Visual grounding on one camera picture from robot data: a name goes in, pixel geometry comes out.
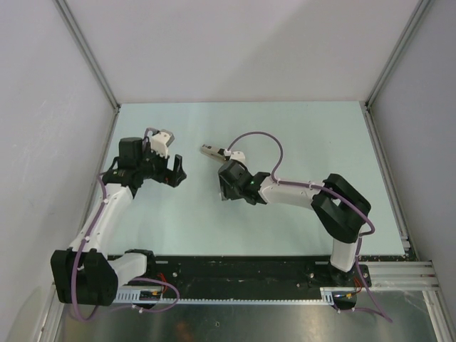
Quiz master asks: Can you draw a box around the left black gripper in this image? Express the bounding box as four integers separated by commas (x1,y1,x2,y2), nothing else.
137,142,186,187

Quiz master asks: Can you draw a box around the beige black stapler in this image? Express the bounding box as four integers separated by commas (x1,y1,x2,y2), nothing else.
200,145,229,163

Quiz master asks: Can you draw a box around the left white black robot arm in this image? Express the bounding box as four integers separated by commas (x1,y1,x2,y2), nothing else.
51,129,187,306

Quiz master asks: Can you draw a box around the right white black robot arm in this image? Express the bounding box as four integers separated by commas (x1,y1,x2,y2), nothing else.
218,160,375,286

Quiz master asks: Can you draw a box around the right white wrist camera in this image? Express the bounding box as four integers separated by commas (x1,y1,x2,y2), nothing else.
223,149,246,164

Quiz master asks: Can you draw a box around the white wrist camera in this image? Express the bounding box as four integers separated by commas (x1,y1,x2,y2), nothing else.
150,128,175,159
223,149,246,164

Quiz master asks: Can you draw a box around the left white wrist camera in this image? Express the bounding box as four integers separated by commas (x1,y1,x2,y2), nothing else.
150,128,175,159

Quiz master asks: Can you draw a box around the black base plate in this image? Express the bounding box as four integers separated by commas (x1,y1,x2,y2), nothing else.
119,256,372,299

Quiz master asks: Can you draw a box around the grey slotted cable duct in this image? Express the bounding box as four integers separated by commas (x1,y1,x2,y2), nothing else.
113,288,357,307

